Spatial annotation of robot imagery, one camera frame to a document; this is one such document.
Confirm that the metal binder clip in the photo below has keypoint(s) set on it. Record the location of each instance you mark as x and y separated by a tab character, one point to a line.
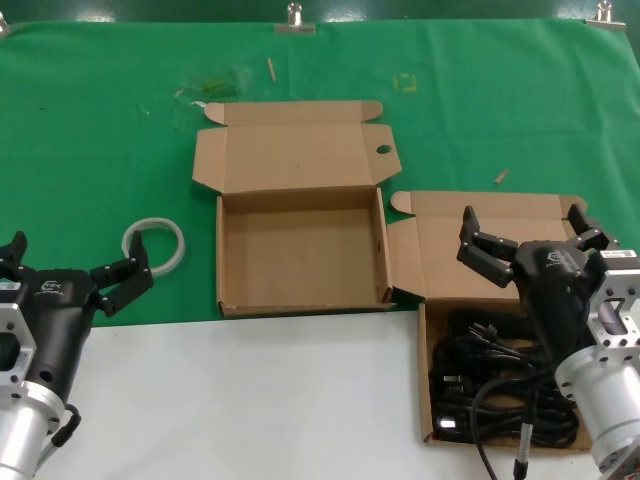
295	27
606	24

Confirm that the green table cloth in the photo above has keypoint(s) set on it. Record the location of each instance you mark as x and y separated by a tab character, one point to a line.
100	125

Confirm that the small wooden stick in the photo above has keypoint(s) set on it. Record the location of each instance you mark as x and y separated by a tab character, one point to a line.
271	69
501	176

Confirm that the small white tape scrap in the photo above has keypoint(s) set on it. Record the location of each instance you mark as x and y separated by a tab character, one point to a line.
198	103

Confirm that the open brown cardboard box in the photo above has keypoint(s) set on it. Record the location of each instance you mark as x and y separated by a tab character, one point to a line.
440	250
300	250

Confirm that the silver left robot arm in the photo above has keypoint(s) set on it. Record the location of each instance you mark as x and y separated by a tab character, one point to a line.
20	435

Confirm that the clear tape roll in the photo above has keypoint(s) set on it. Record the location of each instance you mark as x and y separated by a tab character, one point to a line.
150	222

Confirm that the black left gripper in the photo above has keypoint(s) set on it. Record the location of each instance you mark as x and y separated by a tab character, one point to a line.
55	320

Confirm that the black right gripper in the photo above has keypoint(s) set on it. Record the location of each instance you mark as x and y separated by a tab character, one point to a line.
555	290

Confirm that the silver left camera bracket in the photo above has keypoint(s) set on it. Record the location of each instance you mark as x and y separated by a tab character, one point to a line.
12	325

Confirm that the silver right camera bracket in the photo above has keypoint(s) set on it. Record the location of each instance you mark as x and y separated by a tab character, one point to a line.
620	300

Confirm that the silver camera bracket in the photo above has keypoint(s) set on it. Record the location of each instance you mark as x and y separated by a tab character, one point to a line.
620	300
12	325

